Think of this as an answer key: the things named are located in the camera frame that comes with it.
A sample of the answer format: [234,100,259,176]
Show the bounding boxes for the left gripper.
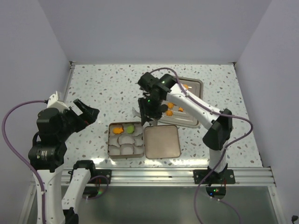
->
[57,98,99,140]

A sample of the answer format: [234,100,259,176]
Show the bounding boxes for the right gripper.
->
[139,95,164,125]

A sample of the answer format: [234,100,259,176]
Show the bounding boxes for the metal tongs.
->
[132,107,158,126]

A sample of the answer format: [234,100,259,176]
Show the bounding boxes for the orange swirl cookie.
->
[165,110,173,117]

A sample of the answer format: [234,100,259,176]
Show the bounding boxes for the orange flower cookie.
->
[168,102,174,109]

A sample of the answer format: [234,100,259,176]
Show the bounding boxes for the green round cookie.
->
[126,125,135,134]

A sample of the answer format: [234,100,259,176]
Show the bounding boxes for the orange animal cookie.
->
[112,127,124,134]

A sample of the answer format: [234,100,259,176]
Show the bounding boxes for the black sandwich cookie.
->
[159,104,168,112]

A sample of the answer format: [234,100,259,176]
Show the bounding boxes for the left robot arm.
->
[28,99,100,224]

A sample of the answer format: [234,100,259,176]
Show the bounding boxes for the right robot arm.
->
[137,72,233,183]

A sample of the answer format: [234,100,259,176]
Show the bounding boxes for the silver metal tray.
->
[160,77,203,128]

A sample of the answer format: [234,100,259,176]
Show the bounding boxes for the gold tin lid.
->
[144,125,181,159]

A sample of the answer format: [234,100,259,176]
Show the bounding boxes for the gold cookie tin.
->
[107,122,145,160]

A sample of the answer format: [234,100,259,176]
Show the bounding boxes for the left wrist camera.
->
[47,91,69,112]

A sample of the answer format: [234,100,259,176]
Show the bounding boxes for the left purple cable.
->
[1,100,50,224]

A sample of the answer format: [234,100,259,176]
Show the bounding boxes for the purple cable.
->
[1,100,50,224]
[149,67,254,224]

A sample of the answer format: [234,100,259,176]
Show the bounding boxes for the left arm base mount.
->
[92,169,112,187]

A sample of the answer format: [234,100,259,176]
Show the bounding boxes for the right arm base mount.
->
[193,169,236,184]

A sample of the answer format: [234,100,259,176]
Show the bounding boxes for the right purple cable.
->
[149,67,254,224]

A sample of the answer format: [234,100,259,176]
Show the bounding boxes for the aluminium front rail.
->
[30,166,278,187]

